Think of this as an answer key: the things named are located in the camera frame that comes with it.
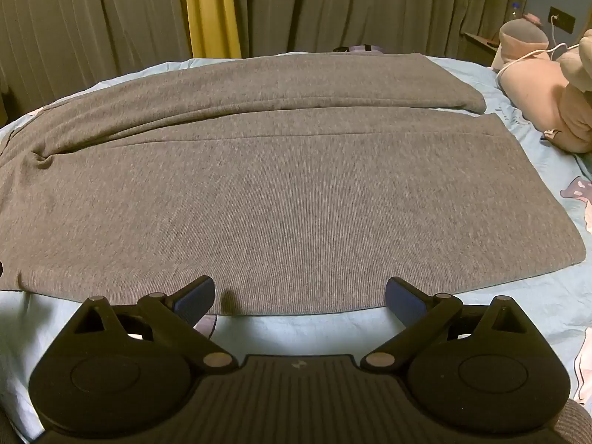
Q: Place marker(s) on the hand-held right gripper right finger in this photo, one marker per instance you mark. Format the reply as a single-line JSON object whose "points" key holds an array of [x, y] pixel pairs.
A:
{"points": [[401, 303]]}

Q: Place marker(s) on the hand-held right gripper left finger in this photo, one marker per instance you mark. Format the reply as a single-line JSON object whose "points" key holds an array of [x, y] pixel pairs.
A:
{"points": [[195, 301]]}

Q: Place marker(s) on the grey pants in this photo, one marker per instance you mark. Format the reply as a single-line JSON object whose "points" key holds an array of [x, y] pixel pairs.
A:
{"points": [[286, 203]]}

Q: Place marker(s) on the light blue printed bed sheet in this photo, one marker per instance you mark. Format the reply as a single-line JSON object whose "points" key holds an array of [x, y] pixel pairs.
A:
{"points": [[522, 305]]}

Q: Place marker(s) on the purple and black object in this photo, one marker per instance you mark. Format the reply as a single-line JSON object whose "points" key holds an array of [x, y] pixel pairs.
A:
{"points": [[360, 48]]}

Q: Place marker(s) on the pink plush toy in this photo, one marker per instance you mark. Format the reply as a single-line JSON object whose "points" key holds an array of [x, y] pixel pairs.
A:
{"points": [[550, 88]]}

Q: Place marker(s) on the dark wooden nightstand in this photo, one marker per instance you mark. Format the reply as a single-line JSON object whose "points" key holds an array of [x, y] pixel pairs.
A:
{"points": [[478, 48]]}

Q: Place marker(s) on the yellow curtain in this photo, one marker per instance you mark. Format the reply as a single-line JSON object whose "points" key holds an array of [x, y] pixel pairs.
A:
{"points": [[210, 9]]}

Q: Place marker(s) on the grey curtain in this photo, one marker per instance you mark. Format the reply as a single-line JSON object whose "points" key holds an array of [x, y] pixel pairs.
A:
{"points": [[92, 18], [370, 4]]}

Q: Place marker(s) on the clear plastic bottle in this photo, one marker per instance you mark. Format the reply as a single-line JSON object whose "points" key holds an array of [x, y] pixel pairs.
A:
{"points": [[515, 11]]}

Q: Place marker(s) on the wall socket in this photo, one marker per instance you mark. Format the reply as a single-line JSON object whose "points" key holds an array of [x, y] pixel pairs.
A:
{"points": [[561, 18]]}

